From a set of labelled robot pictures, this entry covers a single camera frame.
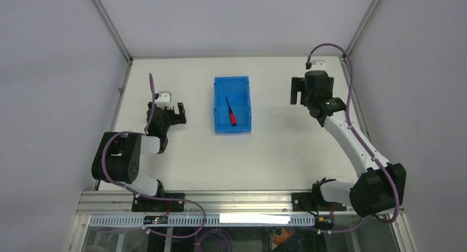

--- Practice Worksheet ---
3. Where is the orange object under table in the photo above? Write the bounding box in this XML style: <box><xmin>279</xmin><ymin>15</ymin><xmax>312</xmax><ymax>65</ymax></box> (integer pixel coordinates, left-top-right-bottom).
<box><xmin>271</xmin><ymin>227</ymin><xmax>295</xmax><ymax>246</ymax></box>

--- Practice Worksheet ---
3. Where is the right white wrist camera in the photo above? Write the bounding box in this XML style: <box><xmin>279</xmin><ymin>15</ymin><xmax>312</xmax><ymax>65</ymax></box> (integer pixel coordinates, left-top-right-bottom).
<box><xmin>309</xmin><ymin>60</ymin><xmax>327</xmax><ymax>71</ymax></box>

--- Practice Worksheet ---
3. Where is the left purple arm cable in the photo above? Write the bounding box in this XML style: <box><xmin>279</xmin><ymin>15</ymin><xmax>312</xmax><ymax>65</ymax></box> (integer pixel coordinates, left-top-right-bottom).
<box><xmin>101</xmin><ymin>73</ymin><xmax>234</xmax><ymax>252</ymax></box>

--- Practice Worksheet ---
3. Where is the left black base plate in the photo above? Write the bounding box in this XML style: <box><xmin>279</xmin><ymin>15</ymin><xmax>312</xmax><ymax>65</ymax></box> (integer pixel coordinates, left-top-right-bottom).
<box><xmin>131</xmin><ymin>193</ymin><xmax>185</xmax><ymax>212</ymax></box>

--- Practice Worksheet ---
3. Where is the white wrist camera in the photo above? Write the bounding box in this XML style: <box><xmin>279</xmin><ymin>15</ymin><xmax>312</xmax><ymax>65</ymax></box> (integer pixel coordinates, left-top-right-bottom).
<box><xmin>309</xmin><ymin>60</ymin><xmax>327</xmax><ymax>71</ymax></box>
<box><xmin>155</xmin><ymin>91</ymin><xmax>173</xmax><ymax>110</ymax></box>

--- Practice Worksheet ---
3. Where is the blue plastic bin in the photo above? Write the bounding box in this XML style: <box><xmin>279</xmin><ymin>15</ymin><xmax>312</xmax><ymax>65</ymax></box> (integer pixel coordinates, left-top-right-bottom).
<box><xmin>213</xmin><ymin>76</ymin><xmax>252</xmax><ymax>135</ymax></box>

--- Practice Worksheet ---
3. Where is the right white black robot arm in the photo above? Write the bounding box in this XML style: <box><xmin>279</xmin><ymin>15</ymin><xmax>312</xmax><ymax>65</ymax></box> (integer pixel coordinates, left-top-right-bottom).
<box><xmin>290</xmin><ymin>70</ymin><xmax>406</xmax><ymax>217</ymax></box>

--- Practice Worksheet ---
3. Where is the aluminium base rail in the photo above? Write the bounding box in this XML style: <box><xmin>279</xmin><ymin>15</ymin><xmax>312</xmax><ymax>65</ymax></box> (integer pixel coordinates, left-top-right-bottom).
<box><xmin>75</xmin><ymin>189</ymin><xmax>405</xmax><ymax>216</ymax></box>

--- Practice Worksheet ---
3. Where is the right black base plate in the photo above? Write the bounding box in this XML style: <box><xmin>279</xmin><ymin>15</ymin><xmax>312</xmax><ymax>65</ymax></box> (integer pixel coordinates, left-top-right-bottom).
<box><xmin>291</xmin><ymin>191</ymin><xmax>347</xmax><ymax>212</ymax></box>

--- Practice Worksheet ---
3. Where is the white slotted cable duct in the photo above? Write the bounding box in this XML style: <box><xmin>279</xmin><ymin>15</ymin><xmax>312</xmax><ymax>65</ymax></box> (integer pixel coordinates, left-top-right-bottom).
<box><xmin>89</xmin><ymin>213</ymin><xmax>315</xmax><ymax>228</ymax></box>

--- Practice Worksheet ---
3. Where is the red black screwdriver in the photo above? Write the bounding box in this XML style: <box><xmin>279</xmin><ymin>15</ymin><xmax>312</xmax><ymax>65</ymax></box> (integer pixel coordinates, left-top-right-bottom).
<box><xmin>225</xmin><ymin>97</ymin><xmax>237</xmax><ymax>126</ymax></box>

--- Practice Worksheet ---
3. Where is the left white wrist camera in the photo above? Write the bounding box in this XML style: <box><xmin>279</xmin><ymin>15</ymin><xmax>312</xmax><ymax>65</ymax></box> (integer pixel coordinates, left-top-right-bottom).
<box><xmin>155</xmin><ymin>91</ymin><xmax>173</xmax><ymax>110</ymax></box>

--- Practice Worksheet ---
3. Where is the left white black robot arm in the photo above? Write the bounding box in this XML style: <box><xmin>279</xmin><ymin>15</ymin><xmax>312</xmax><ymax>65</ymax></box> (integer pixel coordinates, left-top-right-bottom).
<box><xmin>91</xmin><ymin>102</ymin><xmax>187</xmax><ymax>198</ymax></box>

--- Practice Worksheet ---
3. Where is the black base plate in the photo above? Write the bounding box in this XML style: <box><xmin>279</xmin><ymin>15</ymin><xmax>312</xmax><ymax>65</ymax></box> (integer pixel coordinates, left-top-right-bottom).
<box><xmin>291</xmin><ymin>191</ymin><xmax>347</xmax><ymax>212</ymax></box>
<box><xmin>131</xmin><ymin>193</ymin><xmax>185</xmax><ymax>212</ymax></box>

